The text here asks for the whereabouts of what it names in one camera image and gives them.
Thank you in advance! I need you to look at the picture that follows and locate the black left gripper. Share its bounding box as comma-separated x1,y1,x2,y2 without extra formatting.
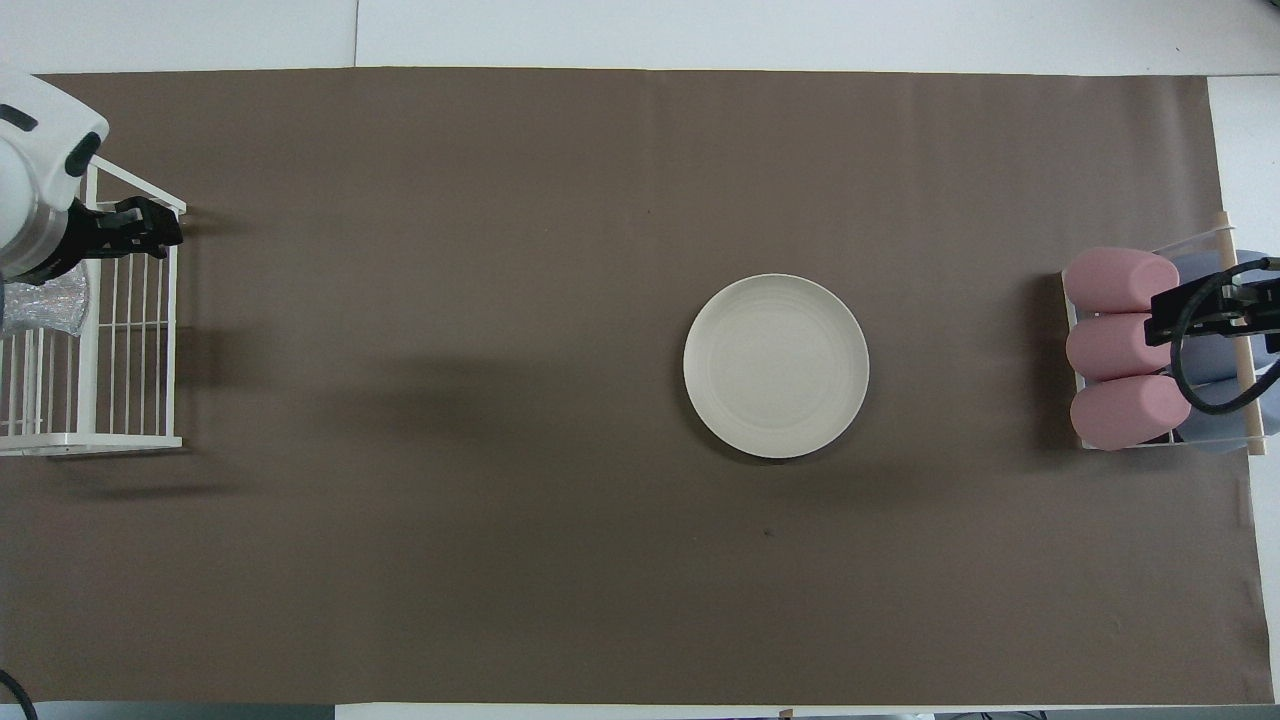
25,196,186,287

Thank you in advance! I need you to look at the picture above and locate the silver mesh sponge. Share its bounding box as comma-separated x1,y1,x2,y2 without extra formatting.
0,264,93,342

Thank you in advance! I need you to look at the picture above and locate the cream round plate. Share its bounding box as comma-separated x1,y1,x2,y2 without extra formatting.
683,273,871,460

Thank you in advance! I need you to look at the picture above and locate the blue plastic cup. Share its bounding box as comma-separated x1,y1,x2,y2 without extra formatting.
1175,375,1280,454
1165,335,1280,385
1168,250,1280,296

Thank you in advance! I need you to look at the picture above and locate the pink plastic cup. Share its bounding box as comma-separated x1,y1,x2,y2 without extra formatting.
1066,313,1173,382
1063,247,1181,314
1070,375,1193,451

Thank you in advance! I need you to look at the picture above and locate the cup rack with wooden bar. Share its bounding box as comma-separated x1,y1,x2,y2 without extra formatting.
1060,210,1271,457

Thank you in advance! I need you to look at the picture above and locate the brown table mat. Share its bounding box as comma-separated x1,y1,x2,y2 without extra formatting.
0,67,1276,706

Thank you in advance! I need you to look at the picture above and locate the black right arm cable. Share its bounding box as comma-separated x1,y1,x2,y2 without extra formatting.
1172,257,1280,417

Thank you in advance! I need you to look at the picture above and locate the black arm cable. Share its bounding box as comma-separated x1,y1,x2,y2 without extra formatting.
0,667,39,720
1172,257,1280,417

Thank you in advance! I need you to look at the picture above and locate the white wire dish rack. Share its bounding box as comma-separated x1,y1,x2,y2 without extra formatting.
0,155,188,458

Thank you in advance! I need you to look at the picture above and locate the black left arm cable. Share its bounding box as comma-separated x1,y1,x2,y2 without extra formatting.
0,667,39,720

